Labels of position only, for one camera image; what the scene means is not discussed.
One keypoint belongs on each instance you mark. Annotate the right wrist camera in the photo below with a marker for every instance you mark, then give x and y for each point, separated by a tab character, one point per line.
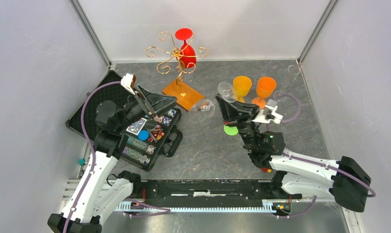
268	114

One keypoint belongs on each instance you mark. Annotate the yellow wine glass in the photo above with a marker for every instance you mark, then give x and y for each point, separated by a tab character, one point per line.
242	85

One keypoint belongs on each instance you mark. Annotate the green wine glass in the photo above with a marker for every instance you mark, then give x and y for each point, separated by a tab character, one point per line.
230	130

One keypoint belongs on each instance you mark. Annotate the clear wine glass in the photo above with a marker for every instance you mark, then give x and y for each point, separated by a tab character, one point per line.
206	108
286	81

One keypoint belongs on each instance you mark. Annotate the red wine glass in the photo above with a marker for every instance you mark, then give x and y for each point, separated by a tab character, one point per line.
187	54

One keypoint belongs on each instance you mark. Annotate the orange wine glass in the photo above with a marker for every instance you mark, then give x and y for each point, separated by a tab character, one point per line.
265	88

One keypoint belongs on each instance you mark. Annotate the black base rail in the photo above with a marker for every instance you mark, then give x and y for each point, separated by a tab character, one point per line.
214	196

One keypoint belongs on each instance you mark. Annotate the red toy brick car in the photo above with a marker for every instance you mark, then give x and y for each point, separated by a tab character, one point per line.
267	170

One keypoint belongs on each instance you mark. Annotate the black poker chip case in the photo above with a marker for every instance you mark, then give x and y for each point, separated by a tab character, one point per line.
154	137

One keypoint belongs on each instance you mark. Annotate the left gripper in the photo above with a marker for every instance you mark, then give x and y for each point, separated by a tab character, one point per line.
155	102

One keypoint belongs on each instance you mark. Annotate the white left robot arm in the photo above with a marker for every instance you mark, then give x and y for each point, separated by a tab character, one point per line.
86	211

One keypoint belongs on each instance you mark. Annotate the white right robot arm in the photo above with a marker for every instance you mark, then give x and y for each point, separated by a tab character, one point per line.
297	175

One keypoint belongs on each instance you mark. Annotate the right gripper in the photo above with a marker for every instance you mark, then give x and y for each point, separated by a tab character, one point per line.
237	111

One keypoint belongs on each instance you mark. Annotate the small teal object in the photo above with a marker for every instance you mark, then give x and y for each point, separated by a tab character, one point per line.
81	162

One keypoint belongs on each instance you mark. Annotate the gold wire glass rack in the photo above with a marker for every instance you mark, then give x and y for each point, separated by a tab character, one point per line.
186	95

